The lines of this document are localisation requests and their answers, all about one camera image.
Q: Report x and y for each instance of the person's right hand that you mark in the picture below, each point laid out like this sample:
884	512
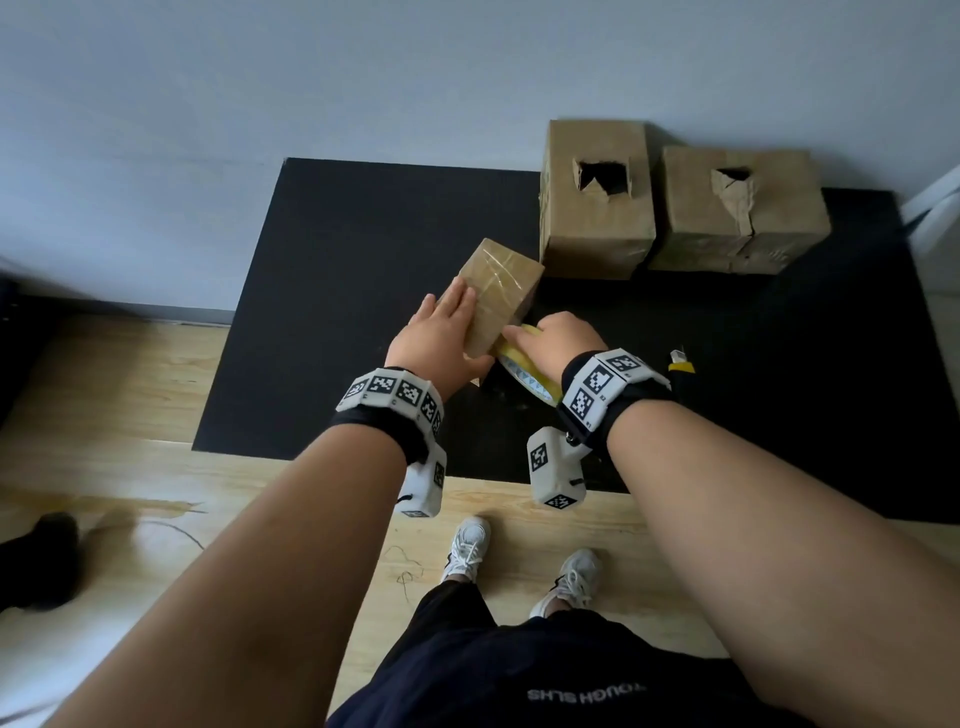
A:
562	341

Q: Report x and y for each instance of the person's left hand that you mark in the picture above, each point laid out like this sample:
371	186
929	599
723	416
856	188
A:
439	345

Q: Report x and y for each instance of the yellow tape roll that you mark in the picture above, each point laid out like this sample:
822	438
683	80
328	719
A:
529	367

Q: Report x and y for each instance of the small cardboard box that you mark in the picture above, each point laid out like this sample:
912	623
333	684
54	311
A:
502	285

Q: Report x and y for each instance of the tall cardboard box square hole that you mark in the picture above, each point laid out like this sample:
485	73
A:
600	232

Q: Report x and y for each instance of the black yellow utility knife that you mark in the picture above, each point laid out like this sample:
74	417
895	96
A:
681	367

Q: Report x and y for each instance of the wide cardboard box torn flap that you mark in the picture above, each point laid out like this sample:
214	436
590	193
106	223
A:
787	217

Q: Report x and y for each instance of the person's right forearm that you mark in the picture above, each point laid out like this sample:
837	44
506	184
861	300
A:
772	570

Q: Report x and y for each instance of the person's left forearm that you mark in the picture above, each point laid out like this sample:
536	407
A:
247	600

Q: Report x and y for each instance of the black marker wristband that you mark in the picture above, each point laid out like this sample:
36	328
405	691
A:
390	409
607	394

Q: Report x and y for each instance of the white left sneaker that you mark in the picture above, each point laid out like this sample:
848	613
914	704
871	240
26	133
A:
466	551

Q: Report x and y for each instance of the white sneaker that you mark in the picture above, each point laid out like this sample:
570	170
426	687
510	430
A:
574	581
466	551

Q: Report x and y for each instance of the thin black thread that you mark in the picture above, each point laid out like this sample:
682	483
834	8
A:
405	577

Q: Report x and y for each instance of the white right sneaker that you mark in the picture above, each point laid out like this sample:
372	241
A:
574	581

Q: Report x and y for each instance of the black shorts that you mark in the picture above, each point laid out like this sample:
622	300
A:
540	675

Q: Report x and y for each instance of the black bag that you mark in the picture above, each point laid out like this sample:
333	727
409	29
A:
37	562

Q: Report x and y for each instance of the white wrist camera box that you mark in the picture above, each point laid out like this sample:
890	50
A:
555	469
424	480

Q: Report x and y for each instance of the white metal shelf frame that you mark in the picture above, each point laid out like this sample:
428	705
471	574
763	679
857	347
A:
937	217

